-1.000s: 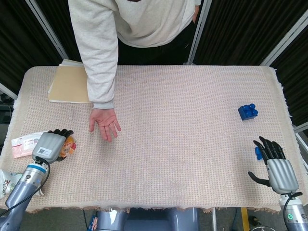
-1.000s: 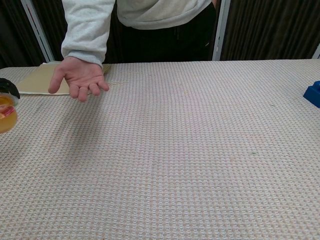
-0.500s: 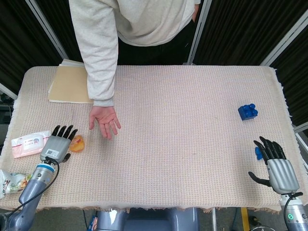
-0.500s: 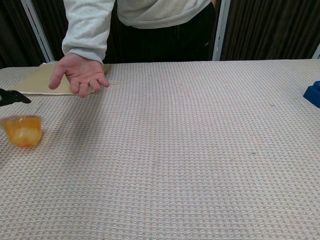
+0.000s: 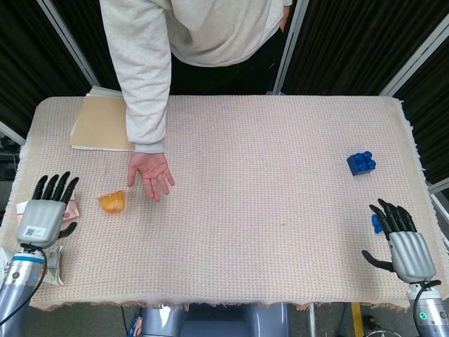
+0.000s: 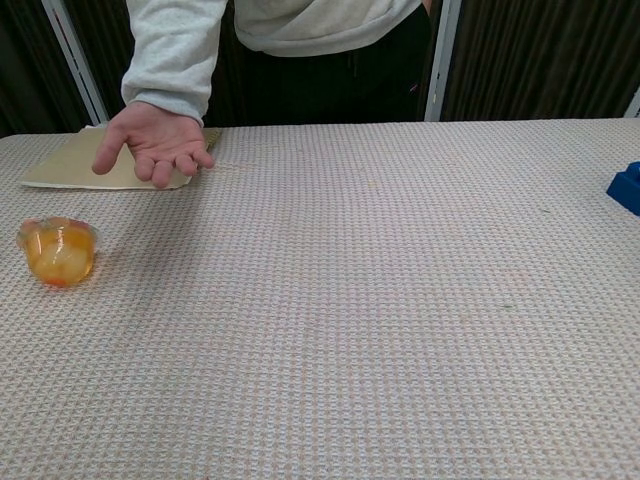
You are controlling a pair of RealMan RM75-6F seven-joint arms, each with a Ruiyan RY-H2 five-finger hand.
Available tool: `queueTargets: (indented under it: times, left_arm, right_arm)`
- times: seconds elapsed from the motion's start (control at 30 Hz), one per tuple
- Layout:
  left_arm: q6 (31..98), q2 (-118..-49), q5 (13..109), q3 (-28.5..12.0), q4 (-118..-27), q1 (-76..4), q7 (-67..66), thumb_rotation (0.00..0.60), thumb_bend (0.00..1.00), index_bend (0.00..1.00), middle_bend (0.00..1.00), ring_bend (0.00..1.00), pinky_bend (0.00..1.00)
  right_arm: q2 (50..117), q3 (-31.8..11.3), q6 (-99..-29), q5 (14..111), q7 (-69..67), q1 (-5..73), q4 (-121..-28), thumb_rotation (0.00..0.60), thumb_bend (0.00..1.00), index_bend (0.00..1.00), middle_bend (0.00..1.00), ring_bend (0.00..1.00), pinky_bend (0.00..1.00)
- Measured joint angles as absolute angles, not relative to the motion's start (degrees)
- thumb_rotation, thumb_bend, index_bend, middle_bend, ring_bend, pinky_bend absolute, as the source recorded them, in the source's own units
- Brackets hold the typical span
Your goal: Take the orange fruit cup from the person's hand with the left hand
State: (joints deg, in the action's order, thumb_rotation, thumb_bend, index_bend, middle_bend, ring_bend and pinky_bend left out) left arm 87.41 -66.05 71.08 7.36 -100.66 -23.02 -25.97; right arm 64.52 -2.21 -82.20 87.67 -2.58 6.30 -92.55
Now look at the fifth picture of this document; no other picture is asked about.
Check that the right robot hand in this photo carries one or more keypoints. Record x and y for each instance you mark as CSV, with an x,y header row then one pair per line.
x,y
412,254

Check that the blue packet on floor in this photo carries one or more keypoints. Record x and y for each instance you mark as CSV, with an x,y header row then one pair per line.
x,y
136,324

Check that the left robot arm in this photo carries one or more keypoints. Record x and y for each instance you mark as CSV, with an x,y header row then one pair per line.
x,y
17,291

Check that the tan manila folder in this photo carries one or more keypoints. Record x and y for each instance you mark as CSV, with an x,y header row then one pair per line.
x,y
100,123

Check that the aluminium frame post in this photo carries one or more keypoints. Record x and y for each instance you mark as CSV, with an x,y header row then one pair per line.
x,y
289,49
66,38
414,59

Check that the person's right hand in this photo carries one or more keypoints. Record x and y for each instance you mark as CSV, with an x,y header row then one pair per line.
x,y
152,172

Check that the green snack bag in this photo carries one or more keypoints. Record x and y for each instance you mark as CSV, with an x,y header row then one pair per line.
x,y
54,272

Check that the orange jelly cup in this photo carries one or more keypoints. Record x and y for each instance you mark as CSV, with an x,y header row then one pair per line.
x,y
112,203

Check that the white plastic wrapper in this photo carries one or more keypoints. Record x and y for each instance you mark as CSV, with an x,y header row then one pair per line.
x,y
21,208

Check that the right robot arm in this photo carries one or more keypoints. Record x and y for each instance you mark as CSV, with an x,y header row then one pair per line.
x,y
435,316

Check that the person's torso grey sweatshirt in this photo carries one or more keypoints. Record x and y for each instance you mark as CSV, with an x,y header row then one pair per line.
x,y
224,28

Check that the person's left hand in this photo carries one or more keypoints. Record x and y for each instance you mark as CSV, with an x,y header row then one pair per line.
x,y
286,19

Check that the blue toy brick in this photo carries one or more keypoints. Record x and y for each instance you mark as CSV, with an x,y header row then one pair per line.
x,y
361,165

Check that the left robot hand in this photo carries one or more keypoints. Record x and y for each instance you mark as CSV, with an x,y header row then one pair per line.
x,y
40,221

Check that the person's right arm grey sleeve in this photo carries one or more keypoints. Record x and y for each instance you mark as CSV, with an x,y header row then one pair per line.
x,y
145,80

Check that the blue tape piece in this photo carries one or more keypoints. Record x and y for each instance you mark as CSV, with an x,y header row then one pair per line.
x,y
377,224

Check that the yellow floor strip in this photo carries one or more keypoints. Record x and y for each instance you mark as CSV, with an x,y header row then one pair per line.
x,y
357,319

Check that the white paper sheets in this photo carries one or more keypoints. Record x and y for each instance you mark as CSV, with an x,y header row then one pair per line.
x,y
105,92

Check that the beige woven tablecloth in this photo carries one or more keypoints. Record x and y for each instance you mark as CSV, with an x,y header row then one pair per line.
x,y
245,228

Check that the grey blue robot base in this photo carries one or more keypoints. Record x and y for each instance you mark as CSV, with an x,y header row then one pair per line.
x,y
217,321

